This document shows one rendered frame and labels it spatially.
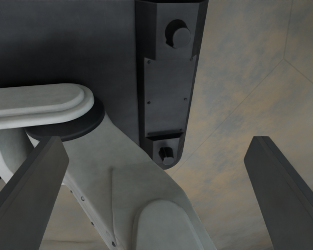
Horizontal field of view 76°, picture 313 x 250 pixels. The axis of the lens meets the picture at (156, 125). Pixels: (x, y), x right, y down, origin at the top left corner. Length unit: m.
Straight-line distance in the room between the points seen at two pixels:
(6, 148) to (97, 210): 0.23
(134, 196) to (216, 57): 0.61
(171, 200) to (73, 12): 0.37
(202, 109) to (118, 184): 0.65
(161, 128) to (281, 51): 0.54
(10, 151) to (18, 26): 0.23
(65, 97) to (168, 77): 0.24
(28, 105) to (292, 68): 0.90
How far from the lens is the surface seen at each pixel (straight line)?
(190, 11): 0.44
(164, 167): 0.71
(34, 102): 0.39
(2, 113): 0.39
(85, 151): 0.34
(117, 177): 0.28
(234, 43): 0.77
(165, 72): 0.49
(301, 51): 0.97
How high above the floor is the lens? 0.61
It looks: 48 degrees down
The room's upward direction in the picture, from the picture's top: 161 degrees clockwise
